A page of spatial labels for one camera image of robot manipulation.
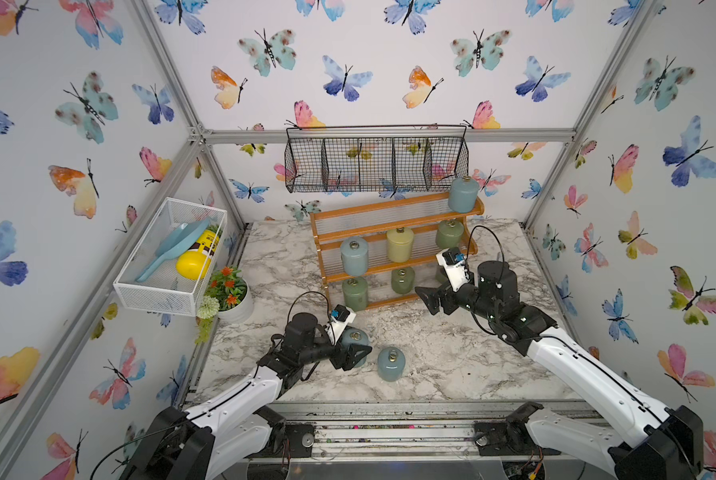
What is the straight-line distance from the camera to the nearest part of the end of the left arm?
2.15ft

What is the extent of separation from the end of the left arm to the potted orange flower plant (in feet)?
0.92

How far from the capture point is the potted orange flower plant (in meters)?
0.83
